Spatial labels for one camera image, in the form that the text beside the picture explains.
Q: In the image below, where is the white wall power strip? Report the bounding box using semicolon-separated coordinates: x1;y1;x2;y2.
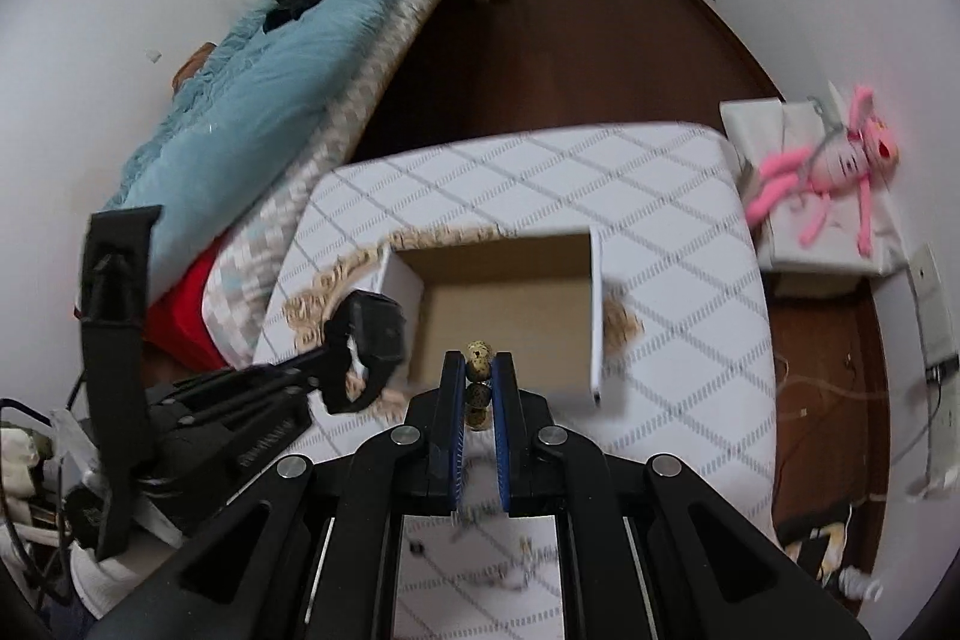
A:
908;245;958;495

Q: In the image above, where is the brown pillow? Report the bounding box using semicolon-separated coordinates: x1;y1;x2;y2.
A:
171;42;217;94

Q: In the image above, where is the light blue quilt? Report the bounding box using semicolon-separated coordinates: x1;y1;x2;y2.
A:
107;0;398;299

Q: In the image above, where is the pink panther plush toy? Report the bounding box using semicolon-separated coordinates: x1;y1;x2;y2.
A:
745;85;900;259

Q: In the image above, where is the black power adapter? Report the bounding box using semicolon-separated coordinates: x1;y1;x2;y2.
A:
924;353;960;386

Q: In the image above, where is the white cloth covered box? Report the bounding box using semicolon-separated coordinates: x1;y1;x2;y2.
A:
719;85;907;278

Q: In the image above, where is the wooden bead bracelet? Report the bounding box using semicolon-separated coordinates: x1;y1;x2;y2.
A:
463;339;497;432

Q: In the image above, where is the red blanket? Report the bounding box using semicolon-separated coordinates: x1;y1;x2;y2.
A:
143;237;226;374

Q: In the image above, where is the white charging cable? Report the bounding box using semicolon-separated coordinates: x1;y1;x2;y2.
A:
774;352;913;424

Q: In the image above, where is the open cardboard box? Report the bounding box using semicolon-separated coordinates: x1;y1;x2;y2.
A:
373;227;604;408

